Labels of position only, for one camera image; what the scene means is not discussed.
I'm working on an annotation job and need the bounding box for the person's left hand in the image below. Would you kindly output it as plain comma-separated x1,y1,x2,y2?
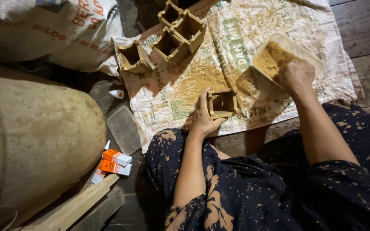
190,87,228,138

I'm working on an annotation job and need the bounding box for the person's right hand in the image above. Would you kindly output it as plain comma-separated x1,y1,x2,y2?
273,59,316,97

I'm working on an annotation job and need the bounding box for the small wooden box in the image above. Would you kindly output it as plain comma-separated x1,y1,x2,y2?
117,41,154,74
207,88,241,120
151,26,189,65
158,0,184,28
172,9,207,54

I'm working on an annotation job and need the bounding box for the sawdust heap in container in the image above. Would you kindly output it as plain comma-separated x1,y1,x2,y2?
253,41,301,79

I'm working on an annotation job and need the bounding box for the clear plastic container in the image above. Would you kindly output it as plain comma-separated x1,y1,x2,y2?
251,33,324,90

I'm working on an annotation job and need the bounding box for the printed woven plastic sack mat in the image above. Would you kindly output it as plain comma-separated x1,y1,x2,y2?
111,0,365,154

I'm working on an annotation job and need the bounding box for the scattered sawdust patch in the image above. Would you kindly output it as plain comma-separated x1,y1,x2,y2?
172,58,256,103

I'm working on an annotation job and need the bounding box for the dark splatter patterned garment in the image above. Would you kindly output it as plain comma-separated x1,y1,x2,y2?
144,99,370,231

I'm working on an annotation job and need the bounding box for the clear plastic lid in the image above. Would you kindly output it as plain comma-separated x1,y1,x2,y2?
106,105,148,156

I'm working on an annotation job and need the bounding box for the orange and white glue carton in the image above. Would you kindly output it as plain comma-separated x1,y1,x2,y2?
91,169,108,185
102,149,133,167
97,159,133,176

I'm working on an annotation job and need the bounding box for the grey wooden plank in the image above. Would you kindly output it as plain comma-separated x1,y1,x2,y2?
69,189,125,231

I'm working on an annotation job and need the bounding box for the white sack with red print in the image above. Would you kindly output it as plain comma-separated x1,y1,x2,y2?
0,0,123,77

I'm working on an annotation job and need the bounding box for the pale wooden plank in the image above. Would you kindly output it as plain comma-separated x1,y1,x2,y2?
12,173,121,231

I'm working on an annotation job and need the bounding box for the large tan bulging sack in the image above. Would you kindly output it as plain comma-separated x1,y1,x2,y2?
0,71,107,231

